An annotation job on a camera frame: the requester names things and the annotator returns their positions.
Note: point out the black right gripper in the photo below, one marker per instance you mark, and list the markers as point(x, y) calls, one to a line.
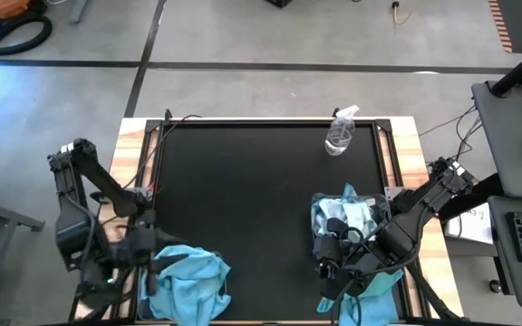
point(351, 271)

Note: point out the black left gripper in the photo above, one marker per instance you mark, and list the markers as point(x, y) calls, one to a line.
point(145, 244)

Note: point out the pale blue microfiber towel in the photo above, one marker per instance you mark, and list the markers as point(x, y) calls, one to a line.
point(349, 204)
point(322, 219)

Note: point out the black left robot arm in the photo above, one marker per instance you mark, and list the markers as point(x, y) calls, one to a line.
point(107, 185)

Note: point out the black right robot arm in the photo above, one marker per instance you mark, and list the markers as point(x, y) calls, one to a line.
point(424, 204)

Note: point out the clear plastic basket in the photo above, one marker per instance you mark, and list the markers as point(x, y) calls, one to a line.
point(381, 204)
point(144, 304)

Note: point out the black table mat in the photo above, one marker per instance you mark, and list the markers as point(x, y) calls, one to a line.
point(252, 204)

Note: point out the white paper sheet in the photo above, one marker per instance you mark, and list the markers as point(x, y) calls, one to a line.
point(474, 226)

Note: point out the clear plastic spray bottle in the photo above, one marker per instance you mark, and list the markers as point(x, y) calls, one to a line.
point(337, 140)

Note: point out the black support beam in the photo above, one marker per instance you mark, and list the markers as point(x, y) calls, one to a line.
point(474, 197)

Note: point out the black caster wheel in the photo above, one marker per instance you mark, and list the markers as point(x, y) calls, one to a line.
point(495, 286)

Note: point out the gray desk top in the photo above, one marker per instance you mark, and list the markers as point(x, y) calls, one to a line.
point(501, 253)
point(505, 136)

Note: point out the gray metal leg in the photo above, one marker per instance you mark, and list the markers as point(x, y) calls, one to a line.
point(79, 11)

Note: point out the black pole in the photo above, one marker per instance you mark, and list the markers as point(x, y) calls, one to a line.
point(519, 70)

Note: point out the black box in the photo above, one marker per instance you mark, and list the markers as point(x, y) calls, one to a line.
point(279, 2)

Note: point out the orange shop vacuum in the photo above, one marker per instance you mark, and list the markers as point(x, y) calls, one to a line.
point(7, 6)

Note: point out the black diagonal frame strut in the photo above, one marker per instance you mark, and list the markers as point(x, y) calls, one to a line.
point(428, 292)

